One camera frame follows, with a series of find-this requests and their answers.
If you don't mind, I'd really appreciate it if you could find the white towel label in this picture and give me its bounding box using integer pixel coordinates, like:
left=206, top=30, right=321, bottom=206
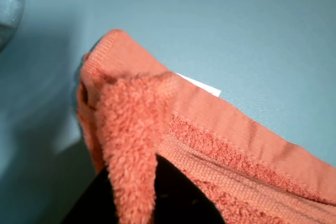
left=175, top=72, right=222, bottom=98

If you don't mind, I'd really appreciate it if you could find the orange terry towel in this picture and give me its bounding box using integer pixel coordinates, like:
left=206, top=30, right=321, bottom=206
left=76, top=29, right=336, bottom=224

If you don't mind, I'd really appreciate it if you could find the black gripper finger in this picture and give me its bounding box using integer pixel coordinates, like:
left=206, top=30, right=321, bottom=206
left=61, top=168, right=118, bottom=224
left=153, top=155, right=228, bottom=224

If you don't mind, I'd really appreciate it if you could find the grey table mat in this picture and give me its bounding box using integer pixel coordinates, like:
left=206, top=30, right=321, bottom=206
left=0, top=0, right=336, bottom=224

